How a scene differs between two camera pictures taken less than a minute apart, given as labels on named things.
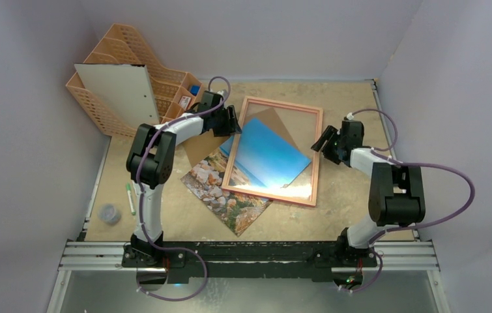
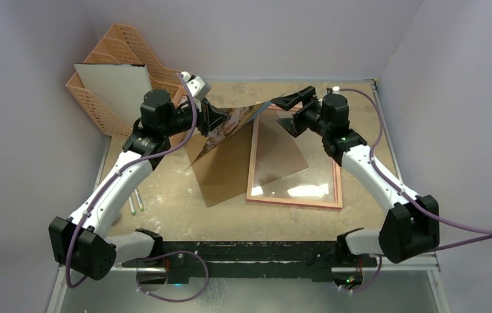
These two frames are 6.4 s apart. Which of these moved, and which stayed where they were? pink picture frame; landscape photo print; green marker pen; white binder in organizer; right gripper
Moved: pink picture frame; right gripper; landscape photo print
Stayed: white binder in organizer; green marker pen
